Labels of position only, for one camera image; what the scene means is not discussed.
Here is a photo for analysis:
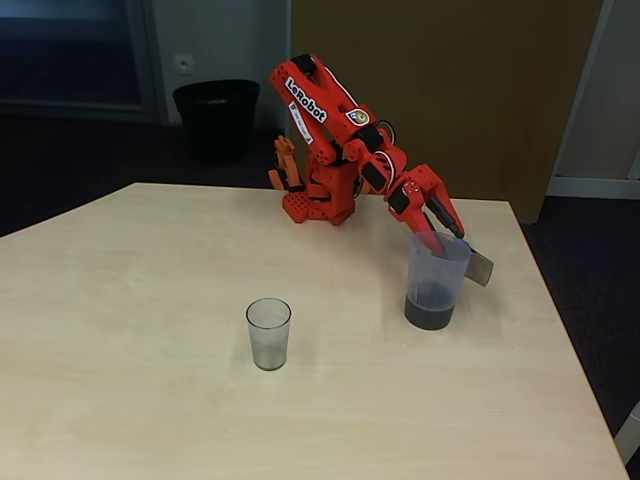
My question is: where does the orange table clamp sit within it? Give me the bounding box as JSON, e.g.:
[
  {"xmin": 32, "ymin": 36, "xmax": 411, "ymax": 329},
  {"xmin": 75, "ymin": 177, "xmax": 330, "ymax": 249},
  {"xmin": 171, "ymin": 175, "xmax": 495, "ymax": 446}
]
[{"xmin": 267, "ymin": 134, "xmax": 305, "ymax": 194}]

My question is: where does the clear plastic measuring jug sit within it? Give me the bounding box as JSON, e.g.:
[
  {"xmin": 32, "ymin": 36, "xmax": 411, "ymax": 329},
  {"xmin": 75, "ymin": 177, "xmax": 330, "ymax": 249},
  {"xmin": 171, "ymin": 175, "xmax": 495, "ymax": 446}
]
[{"xmin": 403, "ymin": 230, "xmax": 472, "ymax": 331}]

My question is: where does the clear plastic cup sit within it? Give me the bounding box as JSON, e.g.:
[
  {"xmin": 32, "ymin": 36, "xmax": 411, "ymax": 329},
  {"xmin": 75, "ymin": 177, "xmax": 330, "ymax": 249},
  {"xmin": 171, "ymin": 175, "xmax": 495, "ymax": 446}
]
[{"xmin": 244, "ymin": 297, "xmax": 292, "ymax": 372}]

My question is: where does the black waste bin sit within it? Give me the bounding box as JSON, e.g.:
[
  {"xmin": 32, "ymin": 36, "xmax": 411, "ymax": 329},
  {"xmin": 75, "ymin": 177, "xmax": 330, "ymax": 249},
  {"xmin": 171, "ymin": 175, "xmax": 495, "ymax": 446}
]
[{"xmin": 172, "ymin": 78, "xmax": 261, "ymax": 165}]

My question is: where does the white furniture corner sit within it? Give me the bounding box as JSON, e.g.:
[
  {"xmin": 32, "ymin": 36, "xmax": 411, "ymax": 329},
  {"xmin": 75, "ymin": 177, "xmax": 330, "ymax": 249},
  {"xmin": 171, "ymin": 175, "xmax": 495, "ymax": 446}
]
[{"xmin": 613, "ymin": 399, "xmax": 640, "ymax": 469}]

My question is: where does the brown cardboard handle flap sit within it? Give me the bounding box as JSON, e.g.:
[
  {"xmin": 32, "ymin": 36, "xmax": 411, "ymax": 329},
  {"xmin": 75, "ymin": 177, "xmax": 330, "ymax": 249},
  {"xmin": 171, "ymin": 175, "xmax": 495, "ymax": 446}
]
[{"xmin": 464, "ymin": 244, "xmax": 495, "ymax": 289}]

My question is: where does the dark window with grey frame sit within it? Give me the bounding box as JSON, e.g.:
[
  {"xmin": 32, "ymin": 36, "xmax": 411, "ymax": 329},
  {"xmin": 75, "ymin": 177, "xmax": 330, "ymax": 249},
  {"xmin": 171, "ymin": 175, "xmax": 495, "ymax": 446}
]
[{"xmin": 0, "ymin": 0, "xmax": 166, "ymax": 124}]

